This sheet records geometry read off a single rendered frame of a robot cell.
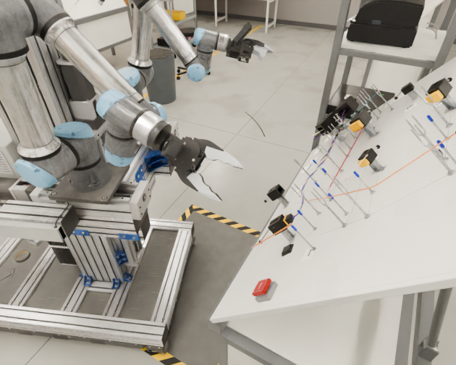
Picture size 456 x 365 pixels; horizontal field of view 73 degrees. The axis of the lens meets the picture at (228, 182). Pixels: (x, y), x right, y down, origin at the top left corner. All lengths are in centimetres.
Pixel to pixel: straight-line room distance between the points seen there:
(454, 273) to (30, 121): 101
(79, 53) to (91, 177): 46
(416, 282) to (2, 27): 98
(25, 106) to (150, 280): 138
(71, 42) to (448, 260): 95
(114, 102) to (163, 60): 349
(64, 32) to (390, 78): 356
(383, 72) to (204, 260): 287
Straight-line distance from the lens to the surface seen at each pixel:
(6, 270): 250
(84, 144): 115
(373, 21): 176
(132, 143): 81
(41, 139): 104
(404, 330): 137
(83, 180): 122
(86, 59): 94
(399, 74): 405
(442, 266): 65
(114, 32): 591
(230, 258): 237
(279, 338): 122
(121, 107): 75
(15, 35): 92
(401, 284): 66
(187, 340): 209
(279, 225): 106
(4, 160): 158
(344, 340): 127
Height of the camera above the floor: 191
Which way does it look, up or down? 40 degrees down
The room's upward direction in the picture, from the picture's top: straight up
